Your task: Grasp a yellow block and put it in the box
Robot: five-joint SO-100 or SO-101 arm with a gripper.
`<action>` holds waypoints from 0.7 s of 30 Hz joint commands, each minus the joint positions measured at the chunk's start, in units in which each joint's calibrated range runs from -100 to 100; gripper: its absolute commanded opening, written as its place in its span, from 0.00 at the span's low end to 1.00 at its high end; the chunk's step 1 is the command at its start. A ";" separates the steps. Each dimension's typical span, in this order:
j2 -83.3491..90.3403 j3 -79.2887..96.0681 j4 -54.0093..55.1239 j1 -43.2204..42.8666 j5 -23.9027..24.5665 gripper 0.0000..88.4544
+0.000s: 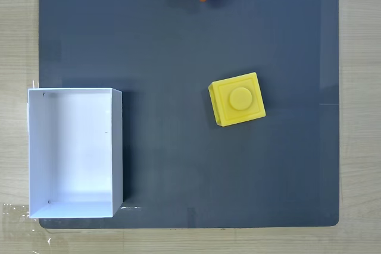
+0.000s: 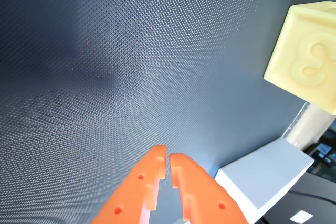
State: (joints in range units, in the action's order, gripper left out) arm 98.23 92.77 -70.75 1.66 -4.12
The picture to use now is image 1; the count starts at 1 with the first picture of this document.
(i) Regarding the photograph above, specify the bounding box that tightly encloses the dark grey mat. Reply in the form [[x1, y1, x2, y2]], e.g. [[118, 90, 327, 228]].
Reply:
[[38, 0, 341, 230]]

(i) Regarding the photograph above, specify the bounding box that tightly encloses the yellow toy block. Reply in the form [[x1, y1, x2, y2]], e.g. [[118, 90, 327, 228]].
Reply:
[[208, 71, 267, 128]]

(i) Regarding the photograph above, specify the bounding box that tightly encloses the clear adhesive tape piece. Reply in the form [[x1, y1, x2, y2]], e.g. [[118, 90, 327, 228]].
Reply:
[[2, 202, 41, 254]]

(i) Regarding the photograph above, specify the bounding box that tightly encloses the white cardboard box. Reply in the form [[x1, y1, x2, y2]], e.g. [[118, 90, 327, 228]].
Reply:
[[27, 87, 123, 219]]

